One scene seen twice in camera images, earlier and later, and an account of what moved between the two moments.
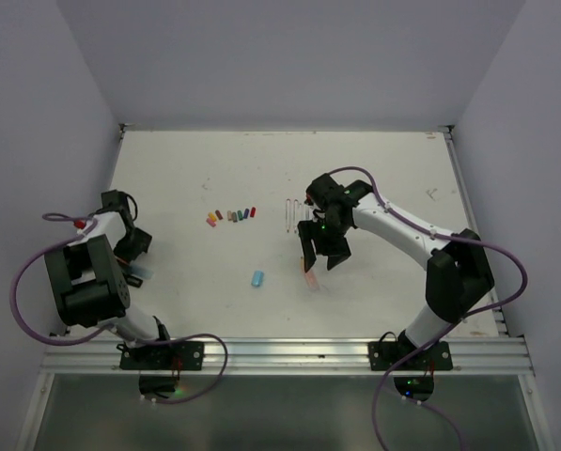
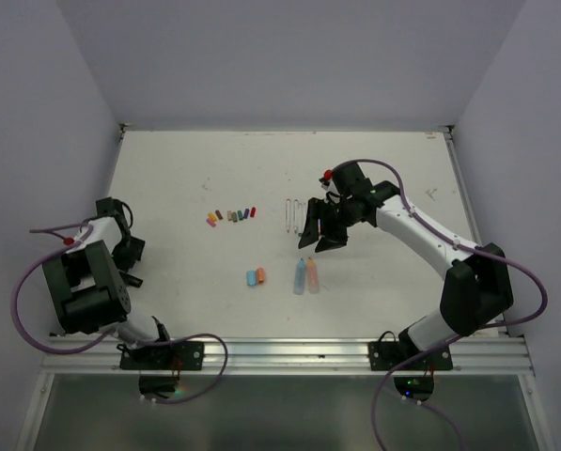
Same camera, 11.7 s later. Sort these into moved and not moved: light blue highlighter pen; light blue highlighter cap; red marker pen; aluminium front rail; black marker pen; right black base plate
Moved: light blue highlighter cap; light blue highlighter pen
Not moved: right black base plate; red marker pen; black marker pen; aluminium front rail
